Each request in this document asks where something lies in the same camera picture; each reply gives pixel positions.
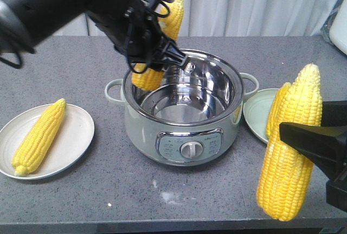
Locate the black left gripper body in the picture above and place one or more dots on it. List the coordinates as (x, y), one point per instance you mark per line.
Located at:
(130, 25)

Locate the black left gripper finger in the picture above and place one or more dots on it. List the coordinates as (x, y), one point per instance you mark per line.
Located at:
(168, 54)

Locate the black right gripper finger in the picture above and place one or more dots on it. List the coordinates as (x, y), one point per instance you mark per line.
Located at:
(334, 114)
(324, 146)

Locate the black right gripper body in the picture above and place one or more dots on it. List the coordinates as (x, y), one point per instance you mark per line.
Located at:
(336, 186)

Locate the yellow corn cob black speck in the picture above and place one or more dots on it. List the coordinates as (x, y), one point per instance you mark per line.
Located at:
(285, 173)

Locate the light green round plate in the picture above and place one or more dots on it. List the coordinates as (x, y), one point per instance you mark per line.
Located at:
(256, 111)

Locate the white round plate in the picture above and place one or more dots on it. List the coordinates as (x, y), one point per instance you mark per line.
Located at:
(72, 140)

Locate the green electric cooking pot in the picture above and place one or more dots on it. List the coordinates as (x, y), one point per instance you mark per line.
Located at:
(194, 115)

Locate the grey pleated curtain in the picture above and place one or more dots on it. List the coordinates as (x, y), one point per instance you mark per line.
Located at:
(255, 17)

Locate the white appliance at edge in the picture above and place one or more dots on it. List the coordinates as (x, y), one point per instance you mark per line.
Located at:
(338, 30)

